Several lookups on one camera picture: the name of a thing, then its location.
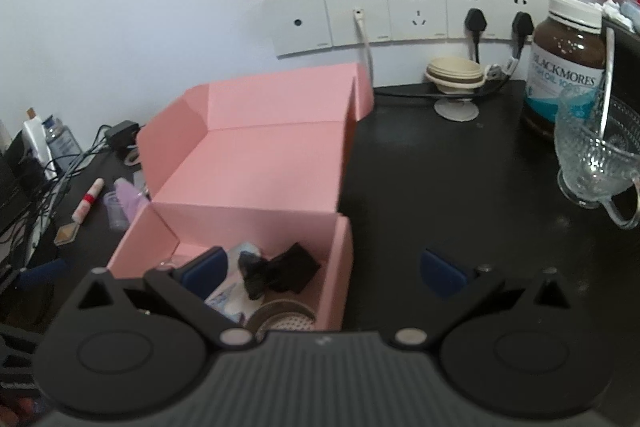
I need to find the beige round holder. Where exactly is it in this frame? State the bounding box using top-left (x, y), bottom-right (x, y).
top-left (425, 57), bottom-right (490, 124)

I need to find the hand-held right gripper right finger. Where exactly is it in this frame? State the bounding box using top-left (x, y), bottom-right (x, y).
top-left (389, 248), bottom-right (573, 353)

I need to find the black desktop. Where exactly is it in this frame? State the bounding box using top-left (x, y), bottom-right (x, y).
top-left (0, 79), bottom-right (640, 408)

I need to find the brown supplement bottle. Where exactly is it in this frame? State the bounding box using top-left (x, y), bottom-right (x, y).
top-left (520, 0), bottom-right (608, 142)

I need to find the white wall socket strip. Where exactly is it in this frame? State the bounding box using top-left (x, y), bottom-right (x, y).
top-left (263, 0), bottom-right (542, 58)

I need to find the black cabinet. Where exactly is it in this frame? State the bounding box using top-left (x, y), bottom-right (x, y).
top-left (600, 17), bottom-right (640, 118)

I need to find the black bow hair clip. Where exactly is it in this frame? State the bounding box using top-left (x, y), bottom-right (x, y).
top-left (237, 243), bottom-right (322, 300)

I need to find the pink squeeze tube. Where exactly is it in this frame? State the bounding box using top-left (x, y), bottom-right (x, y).
top-left (114, 177), bottom-right (151, 224)

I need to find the metal strainer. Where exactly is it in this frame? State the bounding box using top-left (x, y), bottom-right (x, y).
top-left (246, 298), bottom-right (317, 337)

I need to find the black wall plug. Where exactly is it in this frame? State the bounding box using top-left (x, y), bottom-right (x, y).
top-left (464, 7), bottom-right (489, 65)
top-left (511, 11), bottom-right (536, 58)

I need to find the clear lip gloss tube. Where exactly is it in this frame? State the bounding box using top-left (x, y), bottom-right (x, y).
top-left (103, 192), bottom-right (129, 231)

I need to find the yellow powder compact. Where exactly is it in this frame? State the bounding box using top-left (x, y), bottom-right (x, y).
top-left (53, 222), bottom-right (81, 248)

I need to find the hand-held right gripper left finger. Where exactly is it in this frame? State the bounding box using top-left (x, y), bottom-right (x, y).
top-left (72, 247), bottom-right (253, 354)

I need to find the clear bottle blue cap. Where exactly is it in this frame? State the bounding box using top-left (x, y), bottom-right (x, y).
top-left (42, 116), bottom-right (83, 172)

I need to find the black power adapter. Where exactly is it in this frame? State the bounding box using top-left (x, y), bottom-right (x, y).
top-left (105, 121), bottom-right (142, 154)

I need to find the white charging cable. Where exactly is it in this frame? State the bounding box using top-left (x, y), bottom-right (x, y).
top-left (352, 8), bottom-right (375, 90)

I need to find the silver spoon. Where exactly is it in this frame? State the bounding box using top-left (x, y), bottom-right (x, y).
top-left (595, 29), bottom-right (617, 142)

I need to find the blue tissue pack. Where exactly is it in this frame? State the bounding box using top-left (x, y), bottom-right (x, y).
top-left (620, 0), bottom-right (640, 34)

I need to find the clear glass cup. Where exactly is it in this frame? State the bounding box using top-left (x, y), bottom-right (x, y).
top-left (554, 94), bottom-right (640, 229)

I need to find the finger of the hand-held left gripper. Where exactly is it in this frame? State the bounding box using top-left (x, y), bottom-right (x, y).
top-left (17, 258), bottom-right (69, 290)

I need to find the pink cardboard box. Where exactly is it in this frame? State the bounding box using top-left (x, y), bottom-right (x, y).
top-left (106, 63), bottom-right (375, 332)

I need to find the white red lip balm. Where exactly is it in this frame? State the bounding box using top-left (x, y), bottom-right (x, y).
top-left (72, 178), bottom-right (106, 224)

